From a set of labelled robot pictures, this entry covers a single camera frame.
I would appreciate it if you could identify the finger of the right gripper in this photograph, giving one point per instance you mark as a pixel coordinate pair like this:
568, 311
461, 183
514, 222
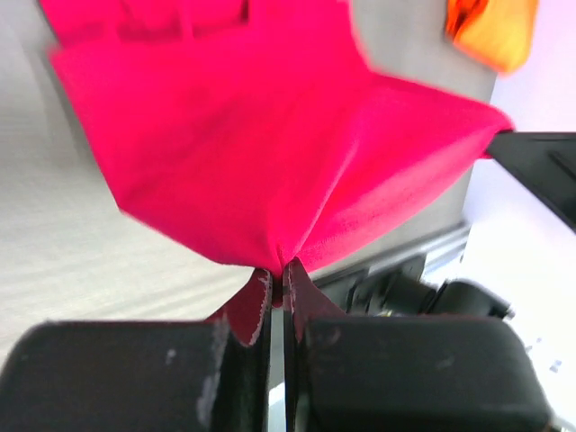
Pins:
544, 163

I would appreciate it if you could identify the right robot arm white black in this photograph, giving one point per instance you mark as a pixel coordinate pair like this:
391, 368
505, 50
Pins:
396, 287

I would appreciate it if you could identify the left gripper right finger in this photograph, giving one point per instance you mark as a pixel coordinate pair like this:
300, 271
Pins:
447, 372

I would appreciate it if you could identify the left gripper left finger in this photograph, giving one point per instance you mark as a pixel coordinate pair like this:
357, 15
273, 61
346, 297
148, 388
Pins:
205, 375

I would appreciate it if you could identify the folded orange t shirt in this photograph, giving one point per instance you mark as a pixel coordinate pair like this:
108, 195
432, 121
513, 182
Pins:
498, 33

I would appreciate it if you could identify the crimson red t shirt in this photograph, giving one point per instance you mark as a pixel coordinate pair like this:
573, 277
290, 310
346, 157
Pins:
255, 132

